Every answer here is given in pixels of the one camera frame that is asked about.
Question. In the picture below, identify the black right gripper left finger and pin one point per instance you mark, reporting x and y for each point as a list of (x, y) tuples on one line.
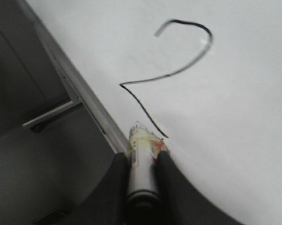
[(106, 204)]

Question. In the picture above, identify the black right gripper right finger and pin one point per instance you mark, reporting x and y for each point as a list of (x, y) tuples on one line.
[(182, 203)]

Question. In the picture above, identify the white black whiteboard marker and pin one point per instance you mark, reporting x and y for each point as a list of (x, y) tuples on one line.
[(142, 192)]

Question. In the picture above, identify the red magnet taped to marker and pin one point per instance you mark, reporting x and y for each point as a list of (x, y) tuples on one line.
[(157, 145)]

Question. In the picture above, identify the white whiteboard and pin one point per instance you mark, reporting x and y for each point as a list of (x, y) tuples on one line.
[(209, 72)]

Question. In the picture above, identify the grey aluminium marker tray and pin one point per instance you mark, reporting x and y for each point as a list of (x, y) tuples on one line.
[(76, 87)]

